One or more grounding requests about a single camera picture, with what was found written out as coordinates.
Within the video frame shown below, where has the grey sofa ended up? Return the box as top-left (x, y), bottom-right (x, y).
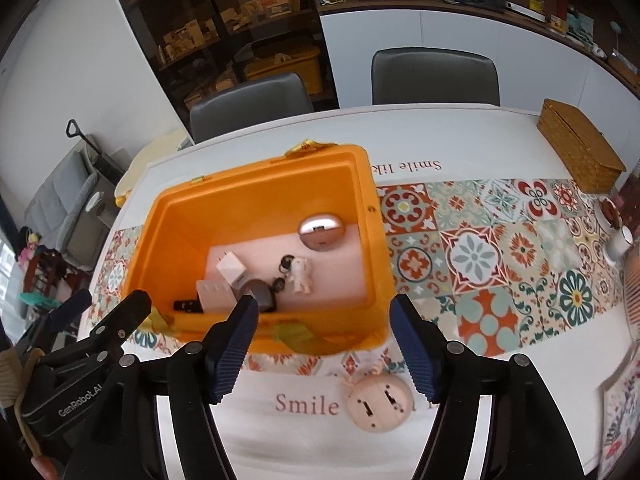
top-left (22, 150), bottom-right (101, 266)

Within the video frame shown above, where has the white astronaut keychain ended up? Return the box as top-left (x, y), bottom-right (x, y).
top-left (272, 255), bottom-right (313, 293)

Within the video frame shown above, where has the dark grey round gadget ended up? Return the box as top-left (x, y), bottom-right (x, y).
top-left (241, 279), bottom-right (278, 313)

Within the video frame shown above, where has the white charger adapter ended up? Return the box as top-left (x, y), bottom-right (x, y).
top-left (216, 252), bottom-right (249, 288)

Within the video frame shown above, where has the white battery charger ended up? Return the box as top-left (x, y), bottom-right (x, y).
top-left (196, 280), bottom-right (238, 313)

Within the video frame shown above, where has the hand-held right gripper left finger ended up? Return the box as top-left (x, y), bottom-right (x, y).
top-left (85, 294), bottom-right (261, 480)

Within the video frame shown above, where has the floral patterned white tablecloth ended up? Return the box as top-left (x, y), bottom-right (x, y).
top-left (87, 104), bottom-right (640, 480)

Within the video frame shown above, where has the dark wooden cabinet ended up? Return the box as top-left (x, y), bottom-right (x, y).
top-left (102, 0), bottom-right (341, 143)

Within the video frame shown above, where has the pink round gadget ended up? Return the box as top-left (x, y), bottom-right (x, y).
top-left (341, 367), bottom-right (415, 432)

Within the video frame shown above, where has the rose gold oval case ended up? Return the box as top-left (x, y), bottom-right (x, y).
top-left (297, 211), bottom-right (347, 251)

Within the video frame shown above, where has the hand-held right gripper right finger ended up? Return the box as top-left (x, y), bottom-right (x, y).
top-left (389, 292), bottom-right (586, 480)

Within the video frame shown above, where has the person's left forearm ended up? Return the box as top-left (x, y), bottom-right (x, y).
top-left (30, 452), bottom-right (58, 480)

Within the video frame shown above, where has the floral placemat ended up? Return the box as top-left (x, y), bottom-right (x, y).
top-left (602, 360), bottom-right (640, 480)

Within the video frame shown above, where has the orange storage box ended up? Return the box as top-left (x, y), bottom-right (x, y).
top-left (120, 140), bottom-right (391, 357)

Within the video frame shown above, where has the dark wooden wall shelf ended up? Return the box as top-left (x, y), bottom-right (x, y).
top-left (305, 0), bottom-right (640, 96)

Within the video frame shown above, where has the grey chair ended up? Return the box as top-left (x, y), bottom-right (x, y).
top-left (189, 72), bottom-right (315, 143)
top-left (371, 48), bottom-right (501, 107)

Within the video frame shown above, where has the red wooden chair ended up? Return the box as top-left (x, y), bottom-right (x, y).
top-left (15, 245), bottom-right (86, 331)

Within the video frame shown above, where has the wicker box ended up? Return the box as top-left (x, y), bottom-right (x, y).
top-left (536, 98), bottom-right (627, 195)

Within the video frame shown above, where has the white cup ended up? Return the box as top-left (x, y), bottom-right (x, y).
top-left (605, 225), bottom-right (635, 264)

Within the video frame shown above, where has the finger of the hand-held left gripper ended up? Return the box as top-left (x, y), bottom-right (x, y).
top-left (47, 289), bottom-right (94, 334)
top-left (90, 290), bottom-right (152, 357)

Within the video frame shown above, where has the cardboard box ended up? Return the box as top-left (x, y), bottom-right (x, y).
top-left (182, 77), bottom-right (236, 111)

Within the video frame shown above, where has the small white dish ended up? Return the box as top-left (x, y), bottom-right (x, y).
top-left (594, 196), bottom-right (624, 231)

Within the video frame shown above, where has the cream cushioned chair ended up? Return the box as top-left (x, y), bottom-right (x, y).
top-left (114, 127), bottom-right (193, 201)

